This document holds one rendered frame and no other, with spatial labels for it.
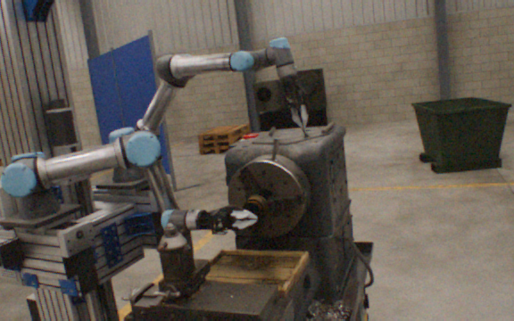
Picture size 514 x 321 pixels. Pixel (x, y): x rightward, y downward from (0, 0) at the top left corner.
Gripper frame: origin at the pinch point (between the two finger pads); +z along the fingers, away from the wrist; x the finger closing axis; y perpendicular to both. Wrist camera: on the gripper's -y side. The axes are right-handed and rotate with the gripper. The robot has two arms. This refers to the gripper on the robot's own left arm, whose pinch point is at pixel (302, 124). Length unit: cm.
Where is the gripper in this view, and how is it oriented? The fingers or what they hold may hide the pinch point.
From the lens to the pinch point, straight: 183.3
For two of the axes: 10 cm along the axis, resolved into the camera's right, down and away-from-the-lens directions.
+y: -3.5, 2.2, -9.1
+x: 9.0, -2.1, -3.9
